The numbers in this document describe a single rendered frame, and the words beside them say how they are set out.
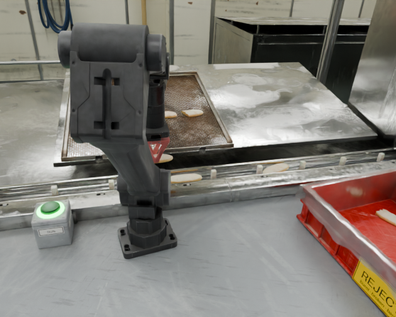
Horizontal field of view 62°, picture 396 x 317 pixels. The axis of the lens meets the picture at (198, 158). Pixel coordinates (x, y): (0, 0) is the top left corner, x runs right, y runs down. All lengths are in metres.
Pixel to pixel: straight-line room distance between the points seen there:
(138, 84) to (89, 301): 0.46
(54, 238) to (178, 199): 0.29
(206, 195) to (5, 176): 0.58
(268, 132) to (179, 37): 3.28
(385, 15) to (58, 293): 1.23
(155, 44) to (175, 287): 0.47
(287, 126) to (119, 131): 0.89
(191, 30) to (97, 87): 3.97
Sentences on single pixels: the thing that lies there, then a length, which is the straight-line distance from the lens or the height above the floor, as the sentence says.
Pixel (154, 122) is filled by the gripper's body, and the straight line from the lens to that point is 0.79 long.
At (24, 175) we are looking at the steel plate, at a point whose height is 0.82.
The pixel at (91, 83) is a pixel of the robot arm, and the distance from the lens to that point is 0.36.
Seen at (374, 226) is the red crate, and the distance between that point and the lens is 0.94.
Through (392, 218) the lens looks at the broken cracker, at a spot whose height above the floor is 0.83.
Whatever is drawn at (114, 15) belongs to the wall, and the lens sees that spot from 4.48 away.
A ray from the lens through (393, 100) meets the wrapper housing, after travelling 1.27.
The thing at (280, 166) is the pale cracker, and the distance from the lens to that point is 1.01.
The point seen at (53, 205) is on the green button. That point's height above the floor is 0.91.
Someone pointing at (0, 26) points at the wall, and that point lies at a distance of 4.65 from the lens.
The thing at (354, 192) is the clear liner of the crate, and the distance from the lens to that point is 0.94.
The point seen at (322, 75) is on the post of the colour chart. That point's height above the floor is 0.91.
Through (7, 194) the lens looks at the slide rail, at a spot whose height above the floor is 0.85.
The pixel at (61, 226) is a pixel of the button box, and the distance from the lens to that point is 0.77.
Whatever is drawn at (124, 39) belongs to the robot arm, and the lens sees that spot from 0.37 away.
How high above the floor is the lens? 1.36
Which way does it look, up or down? 30 degrees down
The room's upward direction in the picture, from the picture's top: 3 degrees clockwise
